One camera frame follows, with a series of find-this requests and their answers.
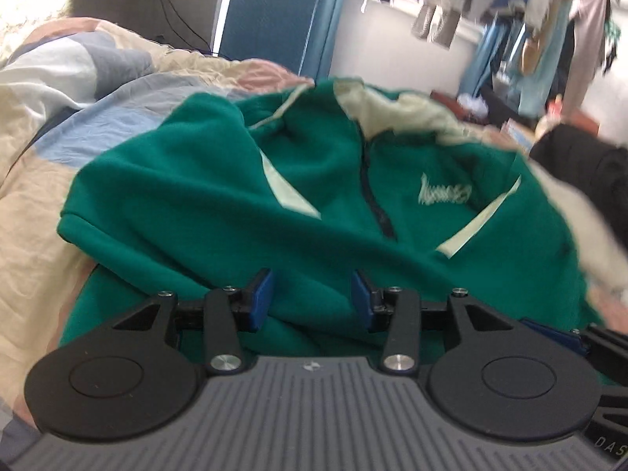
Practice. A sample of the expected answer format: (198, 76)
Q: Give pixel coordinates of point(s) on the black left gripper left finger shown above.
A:
(139, 371)

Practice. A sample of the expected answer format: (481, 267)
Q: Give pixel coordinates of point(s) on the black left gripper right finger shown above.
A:
(486, 372)

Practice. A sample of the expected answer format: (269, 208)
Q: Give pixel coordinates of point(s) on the green fleece sweatshirt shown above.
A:
(315, 184)

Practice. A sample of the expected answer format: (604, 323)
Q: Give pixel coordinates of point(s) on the white and grey garment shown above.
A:
(601, 257)

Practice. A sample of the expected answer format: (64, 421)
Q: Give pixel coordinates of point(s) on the black jacket on bed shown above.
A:
(596, 168)

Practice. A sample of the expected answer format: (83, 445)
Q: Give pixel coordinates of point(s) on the light blue hanging garment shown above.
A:
(539, 60)

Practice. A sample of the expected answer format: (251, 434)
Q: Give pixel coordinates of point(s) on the patchwork pastel quilt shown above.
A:
(75, 88)

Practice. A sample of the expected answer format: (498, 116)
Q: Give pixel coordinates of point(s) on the pink hanging garment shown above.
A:
(589, 17)

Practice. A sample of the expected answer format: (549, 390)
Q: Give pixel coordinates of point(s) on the striped hanging garment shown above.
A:
(435, 25)

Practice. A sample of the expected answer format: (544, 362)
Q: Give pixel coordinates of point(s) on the teal window curtain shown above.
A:
(319, 53)

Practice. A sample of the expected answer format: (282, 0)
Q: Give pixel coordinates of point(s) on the blue padded folding panel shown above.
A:
(272, 30)

